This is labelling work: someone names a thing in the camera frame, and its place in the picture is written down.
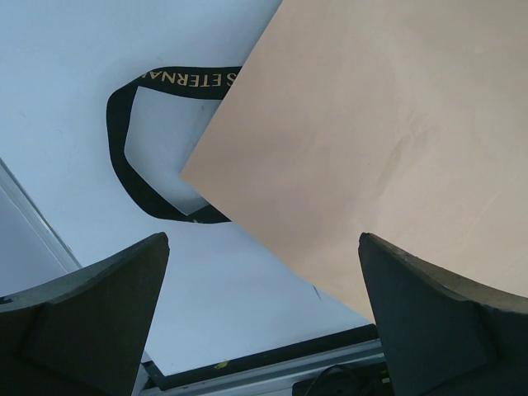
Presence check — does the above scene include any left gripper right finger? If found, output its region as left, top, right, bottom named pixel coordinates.
left=358, top=233, right=527, bottom=395

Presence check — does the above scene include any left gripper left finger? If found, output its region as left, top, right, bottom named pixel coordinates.
left=1, top=233, right=169, bottom=395

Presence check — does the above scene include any green and peach wrapping paper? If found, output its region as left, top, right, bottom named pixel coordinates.
left=181, top=1, right=527, bottom=318

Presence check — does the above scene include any black gold-lettered ribbon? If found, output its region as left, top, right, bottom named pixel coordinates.
left=106, top=66, right=242, bottom=224

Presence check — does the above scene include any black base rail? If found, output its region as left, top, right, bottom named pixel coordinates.
left=139, top=324, right=384, bottom=395

